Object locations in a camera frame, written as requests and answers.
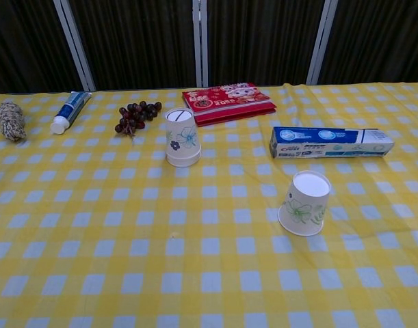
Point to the paper cup with line mark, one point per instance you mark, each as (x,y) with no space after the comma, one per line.
(179,136)

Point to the white green-flower paper cup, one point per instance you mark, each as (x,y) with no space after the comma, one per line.
(306,205)

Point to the white floral paper cup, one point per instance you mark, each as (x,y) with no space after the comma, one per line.
(183,163)

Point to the red desk calendar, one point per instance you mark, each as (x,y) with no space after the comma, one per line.
(229,102)

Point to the dark red grape bunch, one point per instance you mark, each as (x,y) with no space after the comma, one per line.
(137,114)

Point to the yellow white checked tablecloth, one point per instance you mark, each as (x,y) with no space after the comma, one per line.
(160,259)

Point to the blue white toothpaste box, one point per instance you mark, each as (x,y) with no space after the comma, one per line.
(332,141)

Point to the blue white toothpaste tube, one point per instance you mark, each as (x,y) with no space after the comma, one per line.
(70,111)

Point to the white screen frame post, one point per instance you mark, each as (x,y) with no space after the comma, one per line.
(323,41)
(75,44)
(200,42)

